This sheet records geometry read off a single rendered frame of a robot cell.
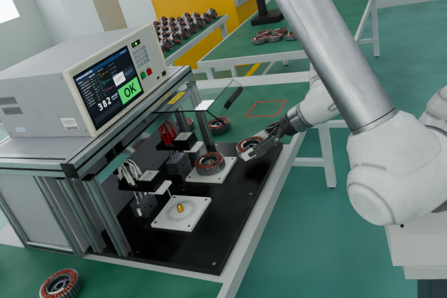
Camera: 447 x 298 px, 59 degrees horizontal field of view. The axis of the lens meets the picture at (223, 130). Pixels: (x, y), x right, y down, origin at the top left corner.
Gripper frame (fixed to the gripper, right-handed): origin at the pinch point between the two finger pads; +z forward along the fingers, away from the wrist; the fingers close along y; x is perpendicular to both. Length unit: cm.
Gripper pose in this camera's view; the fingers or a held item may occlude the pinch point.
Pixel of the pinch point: (251, 146)
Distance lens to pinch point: 144.5
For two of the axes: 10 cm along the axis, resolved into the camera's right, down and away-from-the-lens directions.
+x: -6.5, -7.4, -1.6
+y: 3.8, -5.1, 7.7
